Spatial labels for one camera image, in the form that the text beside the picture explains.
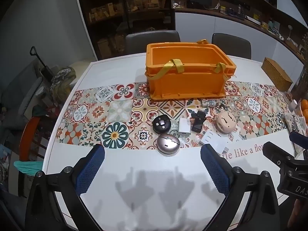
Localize teal cloth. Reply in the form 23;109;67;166
14;161;43;176

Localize white usb hub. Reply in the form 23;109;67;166
199;129;229;155

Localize woven tan box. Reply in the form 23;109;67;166
262;57;293;92

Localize right grey chair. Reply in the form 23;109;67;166
211;33;252;59

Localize patterned tile table runner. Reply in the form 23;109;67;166
55;81;293;150

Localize rose gold oval mouse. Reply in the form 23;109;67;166
157;134;180;155

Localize small black key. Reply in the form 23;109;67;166
218;103;228;111

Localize pink deer round gadget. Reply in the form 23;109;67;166
216;110;236;134

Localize person right hand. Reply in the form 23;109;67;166
288;200;307;230

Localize patterned fabric bag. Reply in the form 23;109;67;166
50;67;76;103

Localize black handled tool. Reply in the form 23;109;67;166
29;46;53;83

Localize grey chair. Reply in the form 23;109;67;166
211;33;252;59
125;30;181;55

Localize white wall charger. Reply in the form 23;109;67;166
178;118;191;137

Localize black clip mount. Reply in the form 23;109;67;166
191;110;206;133

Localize red chair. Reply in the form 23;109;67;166
19;117;40;162

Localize orange plastic storage crate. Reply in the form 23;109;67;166
145;39;236;101

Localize black round cable case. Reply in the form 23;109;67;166
152;114;171;135

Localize left grey chair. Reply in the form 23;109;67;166
125;30;181;55

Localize small white blue figurine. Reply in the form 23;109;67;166
202;99;217;108

